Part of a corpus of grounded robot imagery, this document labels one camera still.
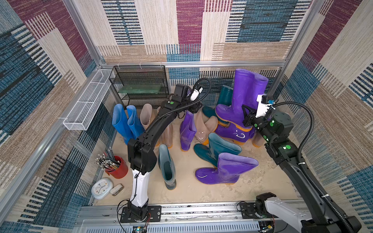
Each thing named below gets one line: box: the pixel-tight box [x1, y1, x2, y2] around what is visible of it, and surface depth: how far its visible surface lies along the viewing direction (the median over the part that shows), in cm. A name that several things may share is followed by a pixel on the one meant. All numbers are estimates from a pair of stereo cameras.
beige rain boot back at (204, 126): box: [193, 110, 219, 146], surface depth 99 cm
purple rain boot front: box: [195, 152, 259, 184], surface depth 73 cm
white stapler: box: [109, 183, 124, 196], surface depth 81 cm
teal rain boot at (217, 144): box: [193, 133, 242, 168], surface depth 71 cm
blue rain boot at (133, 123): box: [126, 104, 144, 140], surface depth 81 cm
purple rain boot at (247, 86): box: [214, 68, 269, 132], surface depth 64 cm
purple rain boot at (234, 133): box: [214, 123, 256, 145], surface depth 98 cm
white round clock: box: [91, 177, 114, 200], surface depth 81 cm
